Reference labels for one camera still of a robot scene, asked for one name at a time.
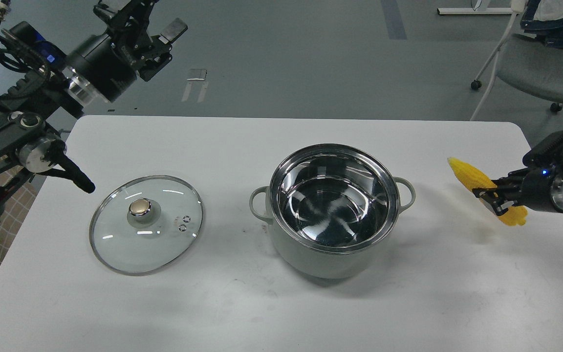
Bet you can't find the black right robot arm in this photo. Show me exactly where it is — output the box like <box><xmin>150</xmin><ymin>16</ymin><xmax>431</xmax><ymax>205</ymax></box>
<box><xmin>472</xmin><ymin>130</ymin><xmax>563</xmax><ymax>216</ymax></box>

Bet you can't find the grey office chair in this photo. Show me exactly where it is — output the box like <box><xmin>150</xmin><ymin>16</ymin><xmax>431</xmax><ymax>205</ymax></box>
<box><xmin>471</xmin><ymin>10</ymin><xmax>563</xmax><ymax>120</ymax></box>

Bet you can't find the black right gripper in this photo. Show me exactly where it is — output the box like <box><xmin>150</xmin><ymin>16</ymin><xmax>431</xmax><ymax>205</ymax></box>
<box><xmin>472</xmin><ymin>168</ymin><xmax>563</xmax><ymax>216</ymax></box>

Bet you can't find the blue denim jacket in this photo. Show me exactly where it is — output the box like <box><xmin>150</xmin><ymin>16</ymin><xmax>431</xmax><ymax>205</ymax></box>
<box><xmin>520</xmin><ymin>0</ymin><xmax>563</xmax><ymax>49</ymax></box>

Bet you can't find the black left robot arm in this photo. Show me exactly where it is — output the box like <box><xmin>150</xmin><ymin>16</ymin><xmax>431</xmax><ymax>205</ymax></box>
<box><xmin>0</xmin><ymin>0</ymin><xmax>188</xmax><ymax>219</ymax></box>

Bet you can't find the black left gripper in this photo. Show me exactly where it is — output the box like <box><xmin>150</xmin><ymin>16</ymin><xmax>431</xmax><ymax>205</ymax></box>
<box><xmin>65</xmin><ymin>0</ymin><xmax>188</xmax><ymax>104</ymax></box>

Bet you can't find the white metal frame base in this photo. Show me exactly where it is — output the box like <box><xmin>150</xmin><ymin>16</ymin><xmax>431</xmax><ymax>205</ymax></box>
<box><xmin>436</xmin><ymin>0</ymin><xmax>527</xmax><ymax>16</ymax></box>

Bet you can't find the glass pot lid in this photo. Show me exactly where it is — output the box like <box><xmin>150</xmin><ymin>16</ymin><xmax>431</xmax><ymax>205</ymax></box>
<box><xmin>88</xmin><ymin>175</ymin><xmax>205</xmax><ymax>276</ymax></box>

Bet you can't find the yellow corn cob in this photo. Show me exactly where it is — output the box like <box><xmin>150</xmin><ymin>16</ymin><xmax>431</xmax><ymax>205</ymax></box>
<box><xmin>447</xmin><ymin>157</ymin><xmax>528</xmax><ymax>226</ymax></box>

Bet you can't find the grey steel cooking pot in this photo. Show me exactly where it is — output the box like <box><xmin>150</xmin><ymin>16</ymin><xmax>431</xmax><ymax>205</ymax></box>
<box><xmin>249</xmin><ymin>143</ymin><xmax>416</xmax><ymax>279</ymax></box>

